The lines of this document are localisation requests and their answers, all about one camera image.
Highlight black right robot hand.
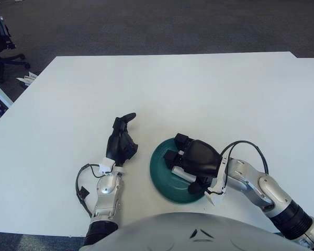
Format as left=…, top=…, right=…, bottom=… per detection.
left=164, top=133, right=222, bottom=196

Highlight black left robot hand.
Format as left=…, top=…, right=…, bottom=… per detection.
left=105, top=112, right=139, bottom=166

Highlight white charger block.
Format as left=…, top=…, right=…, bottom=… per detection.
left=172, top=165, right=196, bottom=182

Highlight green ribbed round plate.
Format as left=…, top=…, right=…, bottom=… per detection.
left=149, top=138, right=223, bottom=205

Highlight grey robot torso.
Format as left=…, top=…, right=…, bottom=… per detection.
left=83, top=212, right=314, bottom=251

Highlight white paper scraps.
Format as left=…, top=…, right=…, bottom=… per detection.
left=16, top=72, right=38, bottom=85

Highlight black office chair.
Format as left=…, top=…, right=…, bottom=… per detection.
left=0, top=0, right=31, bottom=84

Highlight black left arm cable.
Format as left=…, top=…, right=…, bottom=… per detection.
left=75, top=163, right=106, bottom=218

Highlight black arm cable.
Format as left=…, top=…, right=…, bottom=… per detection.
left=220, top=141, right=269, bottom=175
left=75, top=163, right=106, bottom=218

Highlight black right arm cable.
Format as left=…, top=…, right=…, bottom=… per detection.
left=220, top=141, right=269, bottom=175

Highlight white furniture frame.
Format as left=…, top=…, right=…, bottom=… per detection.
left=0, top=77, right=13, bottom=108

